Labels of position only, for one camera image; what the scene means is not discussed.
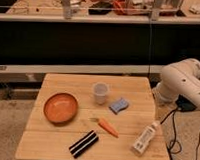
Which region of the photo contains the white ceramic cup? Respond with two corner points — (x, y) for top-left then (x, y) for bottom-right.
(92, 82), (109, 105)

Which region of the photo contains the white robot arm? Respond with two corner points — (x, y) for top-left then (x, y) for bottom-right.
(155, 58), (200, 109)

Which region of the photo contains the blue sponge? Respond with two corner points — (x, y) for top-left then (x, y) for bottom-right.
(109, 97), (129, 114)

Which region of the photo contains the orange toy carrot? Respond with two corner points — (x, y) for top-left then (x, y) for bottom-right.
(92, 117), (119, 138)

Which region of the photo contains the wooden folding table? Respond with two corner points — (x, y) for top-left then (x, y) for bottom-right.
(15, 73), (169, 160)

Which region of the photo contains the orange bowl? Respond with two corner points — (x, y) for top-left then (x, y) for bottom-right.
(43, 93), (78, 124)

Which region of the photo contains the white bottle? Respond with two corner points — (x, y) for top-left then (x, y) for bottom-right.
(132, 121), (160, 155)

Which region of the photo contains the long workbench with clutter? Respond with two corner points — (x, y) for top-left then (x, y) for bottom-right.
(0, 0), (200, 25)

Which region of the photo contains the black cable on floor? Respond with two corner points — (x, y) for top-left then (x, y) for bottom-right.
(158, 106), (200, 160)

